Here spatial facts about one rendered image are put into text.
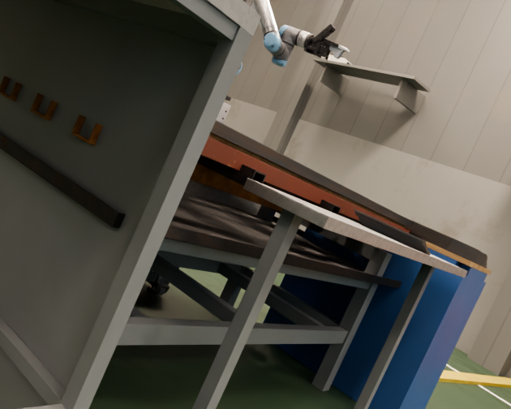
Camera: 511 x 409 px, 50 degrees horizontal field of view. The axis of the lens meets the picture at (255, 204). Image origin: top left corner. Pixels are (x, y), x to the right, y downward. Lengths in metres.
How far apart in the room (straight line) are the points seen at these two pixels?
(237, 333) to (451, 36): 5.66
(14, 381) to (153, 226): 0.55
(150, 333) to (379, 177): 5.12
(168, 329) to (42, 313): 0.37
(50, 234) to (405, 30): 6.12
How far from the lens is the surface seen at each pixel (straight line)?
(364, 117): 6.84
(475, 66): 6.39
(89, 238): 1.25
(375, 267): 2.45
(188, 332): 1.62
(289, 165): 1.60
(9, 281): 1.49
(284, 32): 2.77
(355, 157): 6.68
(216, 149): 1.36
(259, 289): 1.35
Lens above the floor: 0.79
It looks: 4 degrees down
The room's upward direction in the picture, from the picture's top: 24 degrees clockwise
